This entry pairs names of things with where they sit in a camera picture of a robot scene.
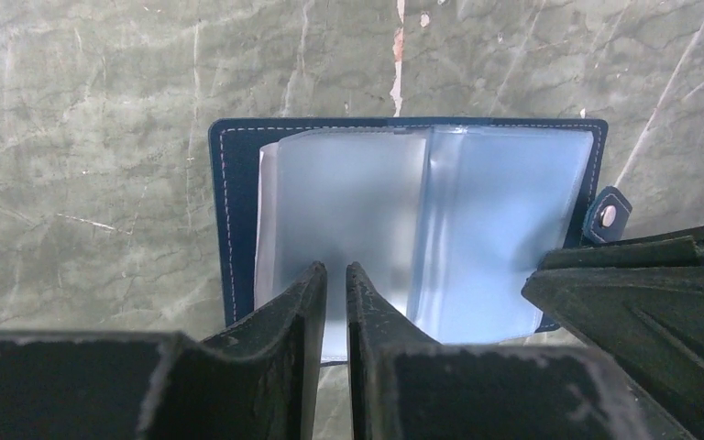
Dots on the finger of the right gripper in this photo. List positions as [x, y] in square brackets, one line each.
[642, 302]

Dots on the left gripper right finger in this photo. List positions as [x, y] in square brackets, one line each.
[406, 385]

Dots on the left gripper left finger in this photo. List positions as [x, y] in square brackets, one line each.
[255, 380]

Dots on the blue leather card holder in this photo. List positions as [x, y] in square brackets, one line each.
[448, 215]

